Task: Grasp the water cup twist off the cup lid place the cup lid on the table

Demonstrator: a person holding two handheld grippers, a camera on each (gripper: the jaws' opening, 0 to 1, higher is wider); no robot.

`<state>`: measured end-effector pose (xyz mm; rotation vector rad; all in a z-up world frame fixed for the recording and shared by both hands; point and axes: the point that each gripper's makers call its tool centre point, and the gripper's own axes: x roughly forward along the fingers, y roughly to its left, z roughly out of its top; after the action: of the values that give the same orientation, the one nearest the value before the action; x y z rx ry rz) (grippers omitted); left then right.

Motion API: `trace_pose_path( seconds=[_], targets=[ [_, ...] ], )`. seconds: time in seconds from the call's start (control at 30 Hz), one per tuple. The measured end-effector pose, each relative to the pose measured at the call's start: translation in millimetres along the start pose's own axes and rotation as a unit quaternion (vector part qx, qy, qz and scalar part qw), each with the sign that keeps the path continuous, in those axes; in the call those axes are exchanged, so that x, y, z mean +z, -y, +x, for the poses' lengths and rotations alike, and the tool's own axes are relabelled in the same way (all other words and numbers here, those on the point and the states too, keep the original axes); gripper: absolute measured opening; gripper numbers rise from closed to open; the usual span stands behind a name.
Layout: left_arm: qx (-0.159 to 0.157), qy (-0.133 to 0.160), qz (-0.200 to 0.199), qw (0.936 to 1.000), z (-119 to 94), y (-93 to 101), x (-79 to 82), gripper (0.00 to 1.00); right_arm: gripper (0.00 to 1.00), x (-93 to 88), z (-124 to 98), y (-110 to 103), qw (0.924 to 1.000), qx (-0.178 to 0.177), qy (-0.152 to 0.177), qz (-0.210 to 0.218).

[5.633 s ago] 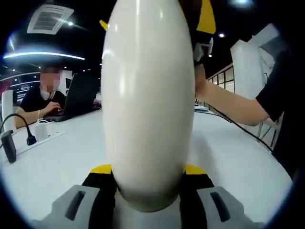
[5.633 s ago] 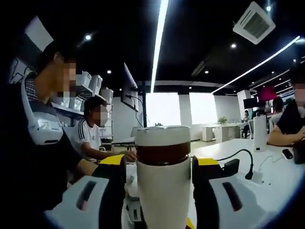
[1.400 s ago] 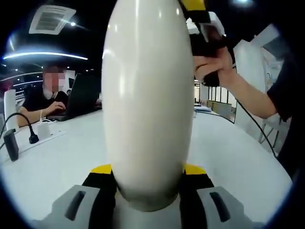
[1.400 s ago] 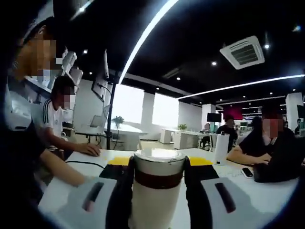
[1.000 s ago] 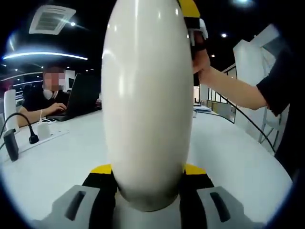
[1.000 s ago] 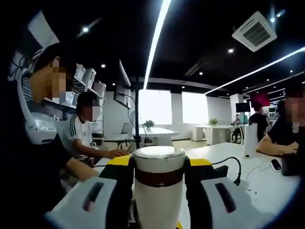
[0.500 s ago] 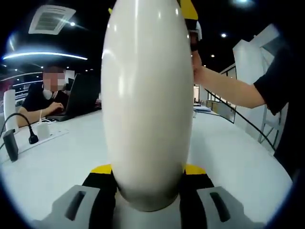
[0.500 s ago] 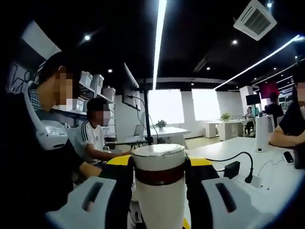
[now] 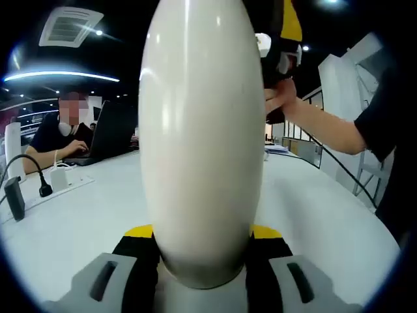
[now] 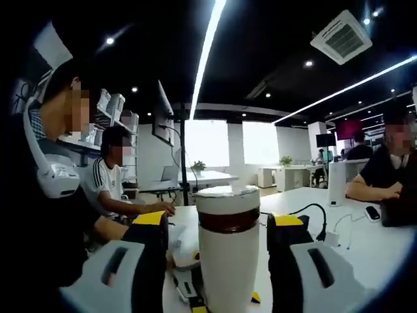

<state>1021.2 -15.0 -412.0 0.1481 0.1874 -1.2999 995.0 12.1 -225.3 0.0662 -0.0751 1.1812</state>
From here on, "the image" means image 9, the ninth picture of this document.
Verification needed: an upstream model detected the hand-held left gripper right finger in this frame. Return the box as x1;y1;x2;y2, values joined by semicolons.
246;224;362;313

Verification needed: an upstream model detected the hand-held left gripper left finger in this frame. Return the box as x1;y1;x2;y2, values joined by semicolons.
42;224;160;313

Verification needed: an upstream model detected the cream water cup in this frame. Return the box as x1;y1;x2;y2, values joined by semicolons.
138;0;266;290

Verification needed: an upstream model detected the person's right hand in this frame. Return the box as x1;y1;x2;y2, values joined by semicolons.
263;78;299;115

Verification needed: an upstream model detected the white table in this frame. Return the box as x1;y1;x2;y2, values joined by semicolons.
0;148;401;313

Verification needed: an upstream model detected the glass partition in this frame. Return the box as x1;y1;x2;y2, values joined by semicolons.
265;89;323;164

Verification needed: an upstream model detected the white power strip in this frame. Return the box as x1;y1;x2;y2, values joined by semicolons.
0;174;96;216

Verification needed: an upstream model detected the white charger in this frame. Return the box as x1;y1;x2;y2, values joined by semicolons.
50;168;70;192

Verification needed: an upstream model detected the black power adapter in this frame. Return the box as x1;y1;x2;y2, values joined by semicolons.
3;177;26;222

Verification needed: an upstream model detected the operator in black shirt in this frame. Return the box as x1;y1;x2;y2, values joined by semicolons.
353;58;417;248

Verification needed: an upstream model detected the black laptop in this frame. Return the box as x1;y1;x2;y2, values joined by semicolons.
63;100;141;167

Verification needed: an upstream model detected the ceiling air vent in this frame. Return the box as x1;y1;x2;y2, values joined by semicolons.
38;7;104;48

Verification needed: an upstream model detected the curved ceiling light strip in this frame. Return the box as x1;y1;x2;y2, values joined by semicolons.
3;70;121;83

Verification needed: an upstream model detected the black plug with cable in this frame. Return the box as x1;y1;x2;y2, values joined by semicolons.
0;154;53;199

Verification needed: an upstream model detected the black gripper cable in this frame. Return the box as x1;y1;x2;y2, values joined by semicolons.
301;125;381;209

